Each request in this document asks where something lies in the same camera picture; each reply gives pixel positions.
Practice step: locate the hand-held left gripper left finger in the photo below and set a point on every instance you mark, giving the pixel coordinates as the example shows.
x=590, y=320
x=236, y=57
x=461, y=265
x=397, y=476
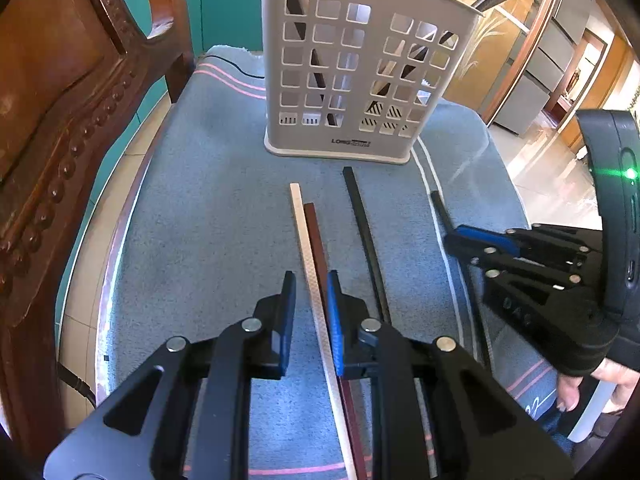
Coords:
x=287, y=320

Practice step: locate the etched glass door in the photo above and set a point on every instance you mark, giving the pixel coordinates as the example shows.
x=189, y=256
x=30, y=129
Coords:
x=495, y=50

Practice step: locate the red-brown chopstick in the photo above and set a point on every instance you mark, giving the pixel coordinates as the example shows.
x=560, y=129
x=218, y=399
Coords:
x=316, y=245

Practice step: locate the carved wooden chair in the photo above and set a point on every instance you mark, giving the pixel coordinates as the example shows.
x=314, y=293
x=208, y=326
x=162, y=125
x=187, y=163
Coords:
x=50, y=85

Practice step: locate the white chopstick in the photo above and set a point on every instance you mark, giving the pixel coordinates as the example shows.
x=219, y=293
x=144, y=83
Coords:
x=307, y=245

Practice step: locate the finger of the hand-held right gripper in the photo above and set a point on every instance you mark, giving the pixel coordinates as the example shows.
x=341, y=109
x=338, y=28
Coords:
x=520, y=290
x=475, y=234

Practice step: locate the person's right hand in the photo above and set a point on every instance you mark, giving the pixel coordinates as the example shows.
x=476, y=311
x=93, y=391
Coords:
x=570, y=392

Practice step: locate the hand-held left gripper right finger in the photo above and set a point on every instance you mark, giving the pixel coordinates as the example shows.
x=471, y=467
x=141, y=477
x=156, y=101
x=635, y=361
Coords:
x=335, y=330

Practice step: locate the white plastic utensil basket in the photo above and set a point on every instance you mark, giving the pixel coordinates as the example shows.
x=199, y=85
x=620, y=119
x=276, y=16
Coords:
x=377, y=60

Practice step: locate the black chopstick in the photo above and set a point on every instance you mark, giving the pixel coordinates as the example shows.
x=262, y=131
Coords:
x=362, y=230
x=440, y=210

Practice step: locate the blue towel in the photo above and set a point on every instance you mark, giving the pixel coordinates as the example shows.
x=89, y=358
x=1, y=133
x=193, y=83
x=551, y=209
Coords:
x=210, y=210

